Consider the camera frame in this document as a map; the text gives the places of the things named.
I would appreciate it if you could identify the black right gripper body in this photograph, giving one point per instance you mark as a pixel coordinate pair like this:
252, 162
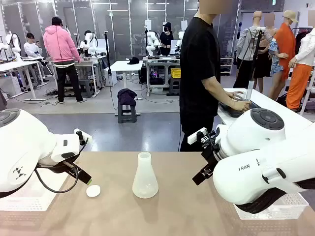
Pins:
211, 157

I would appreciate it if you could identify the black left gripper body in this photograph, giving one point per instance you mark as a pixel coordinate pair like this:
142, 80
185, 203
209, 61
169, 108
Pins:
55, 168

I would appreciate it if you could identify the white round flask stopper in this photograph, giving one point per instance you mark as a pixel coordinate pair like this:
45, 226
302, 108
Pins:
93, 191

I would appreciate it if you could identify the person's right forearm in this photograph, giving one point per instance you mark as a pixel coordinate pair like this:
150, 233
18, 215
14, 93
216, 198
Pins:
216, 92

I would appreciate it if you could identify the person's left forearm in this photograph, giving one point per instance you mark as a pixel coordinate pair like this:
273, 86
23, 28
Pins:
225, 91

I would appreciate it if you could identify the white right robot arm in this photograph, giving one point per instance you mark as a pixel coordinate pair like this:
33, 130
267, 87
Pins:
246, 177

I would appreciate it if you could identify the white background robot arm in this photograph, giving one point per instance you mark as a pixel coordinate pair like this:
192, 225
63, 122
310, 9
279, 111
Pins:
15, 44
151, 43
89, 43

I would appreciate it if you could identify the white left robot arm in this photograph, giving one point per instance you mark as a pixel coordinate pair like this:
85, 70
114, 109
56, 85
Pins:
24, 147

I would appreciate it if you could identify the person's right hand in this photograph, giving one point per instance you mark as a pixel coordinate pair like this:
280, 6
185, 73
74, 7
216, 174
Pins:
242, 106

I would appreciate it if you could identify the person's left hand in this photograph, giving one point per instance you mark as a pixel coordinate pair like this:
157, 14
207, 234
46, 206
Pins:
235, 95

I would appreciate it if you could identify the white perforated plastic basket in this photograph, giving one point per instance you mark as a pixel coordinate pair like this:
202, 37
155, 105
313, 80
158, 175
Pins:
283, 212
32, 202

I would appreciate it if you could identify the black flat tray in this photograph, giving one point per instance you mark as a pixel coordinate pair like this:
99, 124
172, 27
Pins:
229, 111

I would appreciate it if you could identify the translucent plastic Erlenmeyer flask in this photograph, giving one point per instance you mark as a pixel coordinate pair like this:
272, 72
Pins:
145, 182

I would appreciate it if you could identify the grey step stool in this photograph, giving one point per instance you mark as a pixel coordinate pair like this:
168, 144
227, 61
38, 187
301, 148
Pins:
126, 115

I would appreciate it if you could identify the yellow plastic crate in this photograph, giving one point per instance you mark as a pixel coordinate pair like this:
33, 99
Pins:
175, 72

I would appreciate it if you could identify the dark cloth bundle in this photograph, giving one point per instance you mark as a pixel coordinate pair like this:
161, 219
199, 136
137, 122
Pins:
126, 96

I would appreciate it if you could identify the shoe rack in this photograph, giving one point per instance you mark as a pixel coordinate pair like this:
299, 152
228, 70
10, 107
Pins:
227, 66

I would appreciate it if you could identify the person in black T-shirt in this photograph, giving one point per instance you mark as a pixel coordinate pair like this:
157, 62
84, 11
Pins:
197, 61

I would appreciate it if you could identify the mannequin in black dress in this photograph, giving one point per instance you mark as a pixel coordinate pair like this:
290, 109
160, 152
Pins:
262, 61

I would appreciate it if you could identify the long white desk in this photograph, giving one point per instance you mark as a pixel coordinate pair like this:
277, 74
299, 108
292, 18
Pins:
14, 65

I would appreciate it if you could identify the black tripod with phone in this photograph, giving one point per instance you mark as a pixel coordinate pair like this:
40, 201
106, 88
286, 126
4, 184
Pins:
256, 54

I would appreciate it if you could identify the mannequin in orange trousers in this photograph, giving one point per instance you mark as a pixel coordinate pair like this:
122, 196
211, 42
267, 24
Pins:
297, 81

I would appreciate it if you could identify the small white table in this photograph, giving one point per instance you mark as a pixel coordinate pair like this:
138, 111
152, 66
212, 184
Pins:
123, 66

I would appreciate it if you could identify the mannequin in grey jacket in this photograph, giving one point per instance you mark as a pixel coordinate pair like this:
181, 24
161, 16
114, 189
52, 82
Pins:
246, 44

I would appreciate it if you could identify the figure in blue floral dress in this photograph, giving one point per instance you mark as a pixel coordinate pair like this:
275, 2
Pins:
275, 56

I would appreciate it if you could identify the black light stand pole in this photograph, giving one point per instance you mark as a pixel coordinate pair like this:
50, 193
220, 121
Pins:
107, 56

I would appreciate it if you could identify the seated person in white shirt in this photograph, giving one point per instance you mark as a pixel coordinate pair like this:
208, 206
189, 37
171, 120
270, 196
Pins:
30, 49

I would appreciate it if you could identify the black cap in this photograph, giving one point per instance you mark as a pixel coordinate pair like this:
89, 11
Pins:
133, 61

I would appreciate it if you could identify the person in pink hoodie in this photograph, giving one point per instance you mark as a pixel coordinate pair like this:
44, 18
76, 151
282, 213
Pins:
59, 44

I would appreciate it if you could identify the person in black with mask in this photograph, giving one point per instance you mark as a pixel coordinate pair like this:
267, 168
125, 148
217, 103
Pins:
166, 39

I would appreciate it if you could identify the mannequin in orange dress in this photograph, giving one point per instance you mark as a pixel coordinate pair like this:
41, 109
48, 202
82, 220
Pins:
285, 44

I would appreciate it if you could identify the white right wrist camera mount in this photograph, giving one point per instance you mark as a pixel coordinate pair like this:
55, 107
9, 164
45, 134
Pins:
195, 136

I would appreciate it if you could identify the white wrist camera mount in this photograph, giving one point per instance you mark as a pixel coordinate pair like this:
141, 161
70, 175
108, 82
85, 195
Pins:
195, 136
85, 136

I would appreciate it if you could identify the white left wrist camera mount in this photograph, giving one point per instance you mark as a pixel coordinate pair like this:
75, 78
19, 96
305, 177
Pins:
85, 136

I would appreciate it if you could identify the metal frame workbench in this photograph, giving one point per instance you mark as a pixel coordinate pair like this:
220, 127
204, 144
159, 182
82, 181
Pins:
160, 60

